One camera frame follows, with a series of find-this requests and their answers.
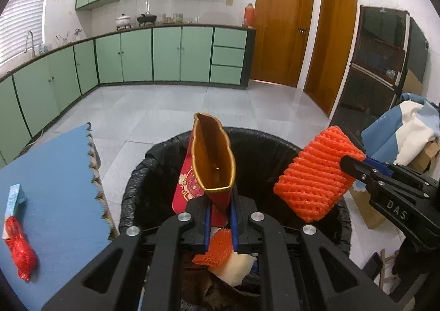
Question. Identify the black glass cabinet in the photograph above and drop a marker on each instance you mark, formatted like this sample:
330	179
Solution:
371	73

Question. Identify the black wok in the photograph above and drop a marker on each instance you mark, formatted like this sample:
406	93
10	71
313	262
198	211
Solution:
147	18

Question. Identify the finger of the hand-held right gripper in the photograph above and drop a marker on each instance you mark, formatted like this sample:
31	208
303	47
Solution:
378	164
354	166

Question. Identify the small orange foam net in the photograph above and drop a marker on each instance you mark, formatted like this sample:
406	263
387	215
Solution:
216	247

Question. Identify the window blinds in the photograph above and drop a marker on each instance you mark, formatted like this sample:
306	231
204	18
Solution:
24	15

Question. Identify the metal faucet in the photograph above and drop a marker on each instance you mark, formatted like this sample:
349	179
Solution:
30	42

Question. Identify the white cooking pot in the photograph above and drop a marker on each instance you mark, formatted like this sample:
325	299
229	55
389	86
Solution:
123	20

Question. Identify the red gold gift bag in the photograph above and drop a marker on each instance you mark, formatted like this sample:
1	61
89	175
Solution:
213	159

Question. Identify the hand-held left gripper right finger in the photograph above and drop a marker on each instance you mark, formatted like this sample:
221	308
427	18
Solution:
234	228

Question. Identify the black bagged trash bin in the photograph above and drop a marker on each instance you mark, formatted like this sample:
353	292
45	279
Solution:
154	176

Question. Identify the red thermos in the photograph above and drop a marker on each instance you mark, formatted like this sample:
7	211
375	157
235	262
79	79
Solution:
250	15

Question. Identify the light blue small carton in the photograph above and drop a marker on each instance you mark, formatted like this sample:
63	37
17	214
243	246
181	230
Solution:
13	201

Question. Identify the cardboard box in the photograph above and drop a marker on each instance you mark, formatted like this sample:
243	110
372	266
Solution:
364	207

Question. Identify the plain wooden door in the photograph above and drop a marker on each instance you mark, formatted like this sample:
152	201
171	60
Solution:
333	46

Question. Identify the blue white cloth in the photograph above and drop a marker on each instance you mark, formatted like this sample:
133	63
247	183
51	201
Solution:
388	128

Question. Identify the pale yellow foam block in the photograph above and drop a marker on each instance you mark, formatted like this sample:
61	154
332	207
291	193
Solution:
233	268

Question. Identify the red plastic packet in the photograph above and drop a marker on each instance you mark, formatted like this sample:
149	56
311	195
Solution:
20	252

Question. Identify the large orange foam net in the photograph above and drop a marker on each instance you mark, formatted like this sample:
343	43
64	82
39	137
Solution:
309	176

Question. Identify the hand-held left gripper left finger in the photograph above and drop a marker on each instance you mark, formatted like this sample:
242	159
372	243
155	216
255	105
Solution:
207	228

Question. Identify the green lower kitchen cabinets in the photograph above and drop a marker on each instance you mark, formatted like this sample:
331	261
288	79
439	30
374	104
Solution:
137	53

